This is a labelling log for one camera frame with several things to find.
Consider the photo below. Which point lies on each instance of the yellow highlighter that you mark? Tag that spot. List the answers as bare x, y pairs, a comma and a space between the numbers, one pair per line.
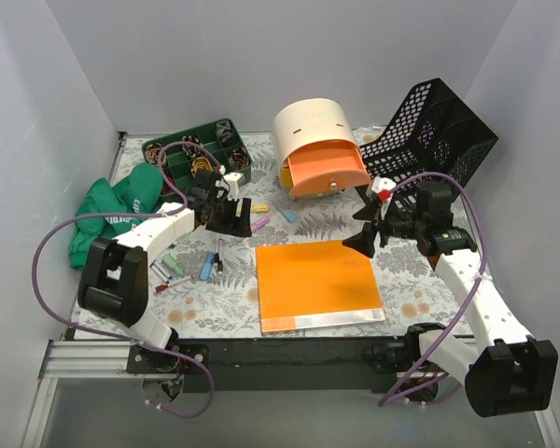
260, 208

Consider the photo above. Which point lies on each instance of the cream round drawer cabinet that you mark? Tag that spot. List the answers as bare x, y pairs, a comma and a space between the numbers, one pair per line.
307, 122

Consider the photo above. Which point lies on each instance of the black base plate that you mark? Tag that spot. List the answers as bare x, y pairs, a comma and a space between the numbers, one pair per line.
278, 364

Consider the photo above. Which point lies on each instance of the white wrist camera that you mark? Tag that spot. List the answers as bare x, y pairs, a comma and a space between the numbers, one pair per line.
380, 190
229, 184

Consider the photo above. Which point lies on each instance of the blue highlighter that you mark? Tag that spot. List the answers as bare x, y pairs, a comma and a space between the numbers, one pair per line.
288, 215

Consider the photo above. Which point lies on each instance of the white marker red cap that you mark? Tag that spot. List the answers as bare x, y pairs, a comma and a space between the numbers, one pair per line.
171, 284

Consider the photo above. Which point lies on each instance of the green cloth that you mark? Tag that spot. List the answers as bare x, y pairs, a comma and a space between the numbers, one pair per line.
137, 193

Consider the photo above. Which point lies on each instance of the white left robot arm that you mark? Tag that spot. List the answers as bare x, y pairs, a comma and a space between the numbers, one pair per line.
114, 283

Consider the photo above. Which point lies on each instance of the green highlighter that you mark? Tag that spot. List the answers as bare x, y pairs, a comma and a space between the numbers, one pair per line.
173, 265

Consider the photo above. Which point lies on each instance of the white marker black cap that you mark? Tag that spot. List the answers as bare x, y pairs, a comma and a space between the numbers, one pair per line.
218, 257

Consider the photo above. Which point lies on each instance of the black mesh file basket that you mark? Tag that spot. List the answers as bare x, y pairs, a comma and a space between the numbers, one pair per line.
433, 130

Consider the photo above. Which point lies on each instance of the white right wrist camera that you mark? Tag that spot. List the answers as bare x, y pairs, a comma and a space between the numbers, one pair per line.
380, 190

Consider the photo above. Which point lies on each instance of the aluminium frame rail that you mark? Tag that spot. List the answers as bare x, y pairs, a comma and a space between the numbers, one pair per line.
99, 359

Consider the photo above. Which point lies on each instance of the green compartment organizer box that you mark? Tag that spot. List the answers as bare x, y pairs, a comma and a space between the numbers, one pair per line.
180, 163

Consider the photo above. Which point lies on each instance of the blue stapler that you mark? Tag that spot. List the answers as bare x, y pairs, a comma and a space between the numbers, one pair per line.
207, 267

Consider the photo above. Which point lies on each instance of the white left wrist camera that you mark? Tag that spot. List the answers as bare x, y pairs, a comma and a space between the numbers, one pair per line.
229, 184

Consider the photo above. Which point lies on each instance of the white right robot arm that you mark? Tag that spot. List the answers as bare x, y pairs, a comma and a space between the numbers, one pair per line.
502, 367

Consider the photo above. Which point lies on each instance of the orange folder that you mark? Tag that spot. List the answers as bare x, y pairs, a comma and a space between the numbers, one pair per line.
314, 286

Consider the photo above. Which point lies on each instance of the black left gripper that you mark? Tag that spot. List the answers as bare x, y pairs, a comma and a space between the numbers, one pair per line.
229, 216

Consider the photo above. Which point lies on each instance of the orange drawer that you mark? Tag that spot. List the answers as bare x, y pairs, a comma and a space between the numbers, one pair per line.
326, 167

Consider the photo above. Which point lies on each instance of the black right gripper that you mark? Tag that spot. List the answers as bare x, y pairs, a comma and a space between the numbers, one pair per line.
381, 224

